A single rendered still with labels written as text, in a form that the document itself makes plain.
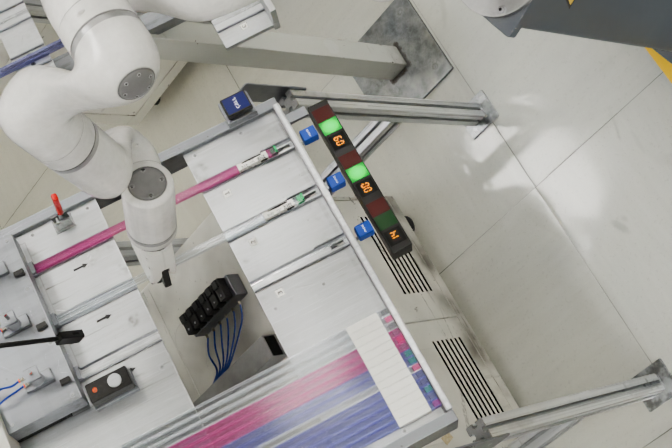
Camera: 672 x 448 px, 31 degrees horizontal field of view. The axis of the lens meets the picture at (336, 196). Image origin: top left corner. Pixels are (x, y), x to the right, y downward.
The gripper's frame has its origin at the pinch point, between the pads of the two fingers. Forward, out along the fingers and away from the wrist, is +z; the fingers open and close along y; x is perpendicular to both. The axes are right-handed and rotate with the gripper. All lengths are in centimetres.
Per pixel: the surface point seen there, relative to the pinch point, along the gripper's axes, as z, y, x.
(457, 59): 36, -37, 91
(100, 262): 2.4, -6.7, -8.1
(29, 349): -0.6, 4.9, -25.4
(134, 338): 2.5, 9.4, -8.3
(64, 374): -1.2, 11.9, -21.8
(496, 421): 2, 50, 42
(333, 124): -5.4, -11.3, 41.0
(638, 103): 12, 2, 109
